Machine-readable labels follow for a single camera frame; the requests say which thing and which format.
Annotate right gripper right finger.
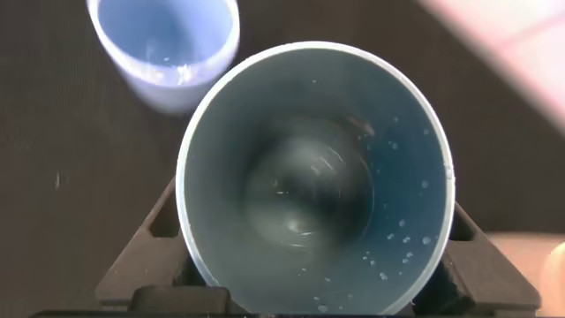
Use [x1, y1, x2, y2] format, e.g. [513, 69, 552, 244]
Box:
[414, 201, 542, 315]

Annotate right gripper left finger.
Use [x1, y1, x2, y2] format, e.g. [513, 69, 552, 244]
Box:
[95, 176, 208, 310]

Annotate teal plastic cup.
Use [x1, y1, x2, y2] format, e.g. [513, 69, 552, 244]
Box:
[175, 41, 456, 315]

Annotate beige plastic cup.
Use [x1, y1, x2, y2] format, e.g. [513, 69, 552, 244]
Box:
[485, 232, 565, 318]

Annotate black table cloth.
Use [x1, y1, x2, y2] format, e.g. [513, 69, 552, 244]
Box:
[0, 0, 565, 318]

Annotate light blue plastic cup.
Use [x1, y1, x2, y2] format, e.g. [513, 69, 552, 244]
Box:
[87, 0, 242, 115]

